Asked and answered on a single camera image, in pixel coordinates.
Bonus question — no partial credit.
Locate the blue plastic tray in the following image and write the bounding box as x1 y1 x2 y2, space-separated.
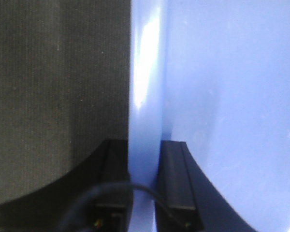
128 0 290 232

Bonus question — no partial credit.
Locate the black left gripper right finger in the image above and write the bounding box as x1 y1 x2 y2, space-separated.
156 141 254 232

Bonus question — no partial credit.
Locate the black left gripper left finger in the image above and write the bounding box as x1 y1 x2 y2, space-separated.
0 140 133 232

